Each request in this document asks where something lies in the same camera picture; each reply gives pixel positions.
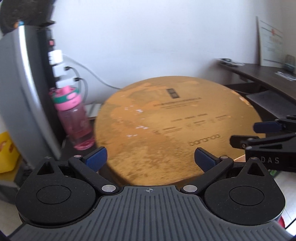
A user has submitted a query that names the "gold round box lid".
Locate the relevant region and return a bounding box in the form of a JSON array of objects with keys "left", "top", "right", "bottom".
[{"left": 94, "top": 76, "right": 260, "bottom": 186}]

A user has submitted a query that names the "dark wooden raised shelf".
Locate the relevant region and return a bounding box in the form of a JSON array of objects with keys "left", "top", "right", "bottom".
[{"left": 218, "top": 62, "right": 296, "bottom": 103}]

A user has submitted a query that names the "pink water bottle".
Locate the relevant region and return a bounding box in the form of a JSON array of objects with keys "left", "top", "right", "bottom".
[{"left": 50, "top": 85, "right": 94, "bottom": 151}]

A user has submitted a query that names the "small green desk calendar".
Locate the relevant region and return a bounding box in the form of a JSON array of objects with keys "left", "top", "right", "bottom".
[{"left": 283, "top": 54, "right": 295, "bottom": 73}]

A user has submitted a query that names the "framed business licence certificate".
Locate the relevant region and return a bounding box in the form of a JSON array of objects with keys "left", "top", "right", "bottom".
[{"left": 257, "top": 17, "right": 283, "bottom": 68}]

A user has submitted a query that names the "yellow package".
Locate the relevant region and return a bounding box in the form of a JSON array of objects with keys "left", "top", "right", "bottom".
[{"left": 0, "top": 132, "right": 20, "bottom": 173}]

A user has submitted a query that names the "grey monitor back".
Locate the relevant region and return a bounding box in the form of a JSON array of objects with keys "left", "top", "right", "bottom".
[{"left": 1, "top": 26, "right": 66, "bottom": 168}]

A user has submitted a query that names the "small plastic bag with item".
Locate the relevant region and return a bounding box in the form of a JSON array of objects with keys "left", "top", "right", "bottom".
[{"left": 218, "top": 58, "right": 244, "bottom": 67}]

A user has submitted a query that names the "white charger plug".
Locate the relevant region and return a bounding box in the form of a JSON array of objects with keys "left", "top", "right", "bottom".
[{"left": 48, "top": 50, "right": 63, "bottom": 66}]

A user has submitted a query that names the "black power strip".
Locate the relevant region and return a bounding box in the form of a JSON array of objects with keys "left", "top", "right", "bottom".
[{"left": 37, "top": 28, "right": 66, "bottom": 145}]

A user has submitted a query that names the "clear bag with white cable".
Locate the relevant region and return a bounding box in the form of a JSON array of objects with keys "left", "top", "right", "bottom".
[{"left": 276, "top": 71, "right": 296, "bottom": 81}]

